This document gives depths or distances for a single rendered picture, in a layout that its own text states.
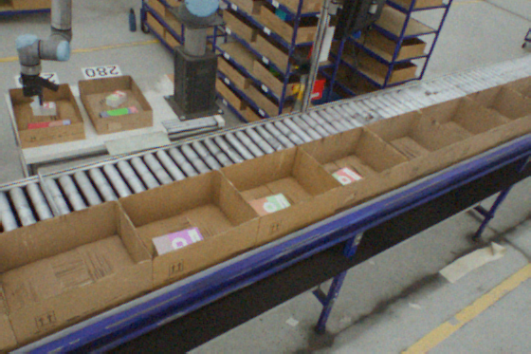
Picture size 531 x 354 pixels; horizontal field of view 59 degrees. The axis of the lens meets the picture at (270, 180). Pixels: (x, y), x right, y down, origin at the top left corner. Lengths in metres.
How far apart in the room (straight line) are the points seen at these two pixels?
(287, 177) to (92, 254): 0.87
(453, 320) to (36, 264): 2.24
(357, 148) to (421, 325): 1.14
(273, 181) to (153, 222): 0.55
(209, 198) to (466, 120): 1.59
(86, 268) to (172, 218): 0.36
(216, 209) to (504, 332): 1.94
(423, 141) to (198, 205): 1.25
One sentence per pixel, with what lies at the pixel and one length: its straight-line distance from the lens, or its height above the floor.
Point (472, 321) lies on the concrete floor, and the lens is 3.06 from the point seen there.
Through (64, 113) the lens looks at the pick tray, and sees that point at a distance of 2.62.
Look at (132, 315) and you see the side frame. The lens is 1.50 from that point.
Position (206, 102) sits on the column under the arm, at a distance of 2.61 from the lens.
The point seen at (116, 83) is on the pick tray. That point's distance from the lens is 2.77.
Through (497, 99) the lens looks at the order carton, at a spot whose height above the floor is 0.95.
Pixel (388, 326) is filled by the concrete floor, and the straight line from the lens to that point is 2.79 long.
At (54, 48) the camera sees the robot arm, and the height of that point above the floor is 1.13.
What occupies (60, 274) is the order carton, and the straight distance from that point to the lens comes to 1.66.
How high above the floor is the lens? 2.16
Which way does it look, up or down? 39 degrees down
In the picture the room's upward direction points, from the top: 11 degrees clockwise
